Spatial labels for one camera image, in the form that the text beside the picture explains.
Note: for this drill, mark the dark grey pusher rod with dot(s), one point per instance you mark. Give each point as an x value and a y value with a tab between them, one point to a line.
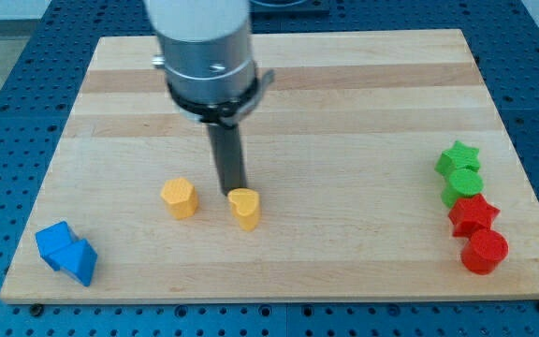
228	157

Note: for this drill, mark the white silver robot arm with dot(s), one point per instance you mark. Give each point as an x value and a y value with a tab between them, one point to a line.
211	73

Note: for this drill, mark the yellow heart block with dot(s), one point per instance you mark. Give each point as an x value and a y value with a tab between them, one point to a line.
245	207

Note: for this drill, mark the yellow hexagon block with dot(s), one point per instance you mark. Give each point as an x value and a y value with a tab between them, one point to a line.
180	197

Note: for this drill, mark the wooden board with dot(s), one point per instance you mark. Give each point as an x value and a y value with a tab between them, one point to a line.
341	150

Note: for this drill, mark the blue triangle block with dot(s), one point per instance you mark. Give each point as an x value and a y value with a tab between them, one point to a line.
77	260

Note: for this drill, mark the blue cube block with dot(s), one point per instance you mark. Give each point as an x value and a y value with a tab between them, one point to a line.
52	239

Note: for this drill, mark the green star block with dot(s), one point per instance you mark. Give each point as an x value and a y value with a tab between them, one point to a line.
458	156

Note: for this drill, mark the green cylinder block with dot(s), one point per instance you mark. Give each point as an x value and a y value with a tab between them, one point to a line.
461	183

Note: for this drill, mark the red star block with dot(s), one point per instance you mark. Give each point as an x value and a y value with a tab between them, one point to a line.
471	214

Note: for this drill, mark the red cylinder block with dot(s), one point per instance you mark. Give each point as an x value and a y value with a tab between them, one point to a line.
484	251

